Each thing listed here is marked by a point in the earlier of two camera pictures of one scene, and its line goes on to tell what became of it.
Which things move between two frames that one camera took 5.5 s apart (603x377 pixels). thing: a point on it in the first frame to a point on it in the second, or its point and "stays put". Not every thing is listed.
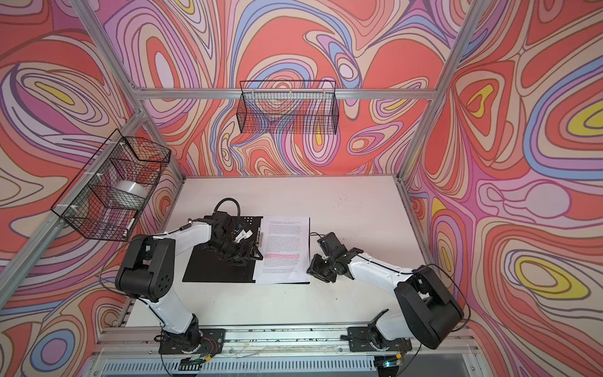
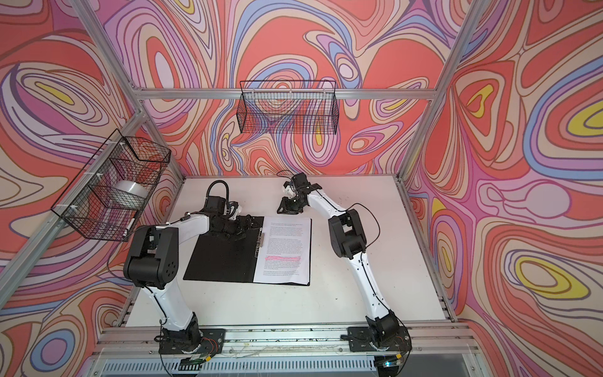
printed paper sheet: x=284 y=245 stays put
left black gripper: x=240 y=255 to x=239 y=228
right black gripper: x=316 y=271 to x=287 y=207
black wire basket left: x=107 y=197 stays put
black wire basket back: x=288 y=107 stays put
